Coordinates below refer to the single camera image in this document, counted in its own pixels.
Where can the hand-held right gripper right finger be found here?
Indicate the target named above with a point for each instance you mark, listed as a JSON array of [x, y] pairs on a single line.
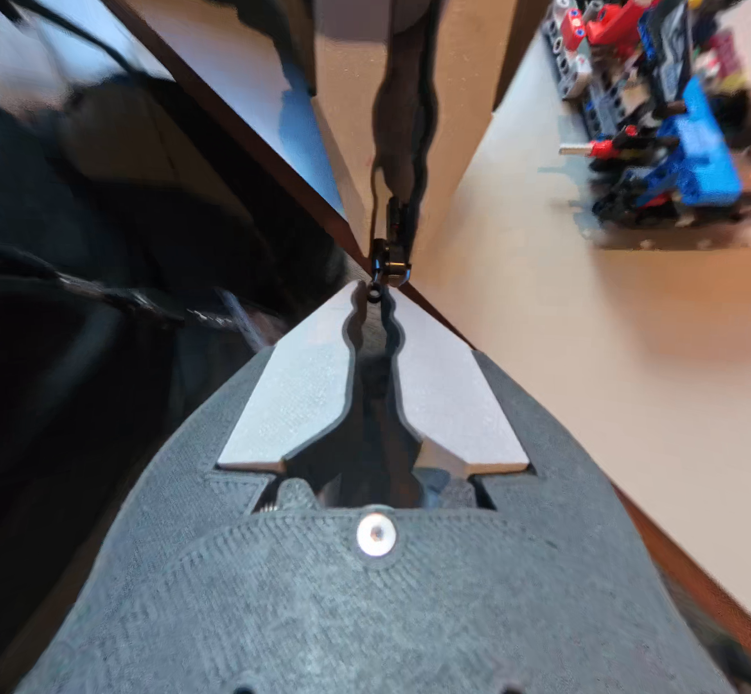
[[455, 406]]

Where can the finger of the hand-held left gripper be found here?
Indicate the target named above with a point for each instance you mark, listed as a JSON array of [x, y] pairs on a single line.
[[463, 60], [346, 119]]

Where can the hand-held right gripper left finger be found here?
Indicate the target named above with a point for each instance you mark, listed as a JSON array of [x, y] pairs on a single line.
[[293, 395]]

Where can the black brick assembly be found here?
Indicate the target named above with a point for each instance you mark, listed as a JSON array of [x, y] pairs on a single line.
[[392, 263]]

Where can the toy brick car chassis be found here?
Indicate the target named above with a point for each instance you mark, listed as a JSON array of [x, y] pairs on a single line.
[[698, 137]]

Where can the grey desk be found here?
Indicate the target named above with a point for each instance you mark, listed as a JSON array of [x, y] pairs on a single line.
[[557, 354]]

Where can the black badge reel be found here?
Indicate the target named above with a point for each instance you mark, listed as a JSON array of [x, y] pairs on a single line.
[[135, 298]]

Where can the person's dark clothed body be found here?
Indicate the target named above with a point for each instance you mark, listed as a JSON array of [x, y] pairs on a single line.
[[117, 207]]

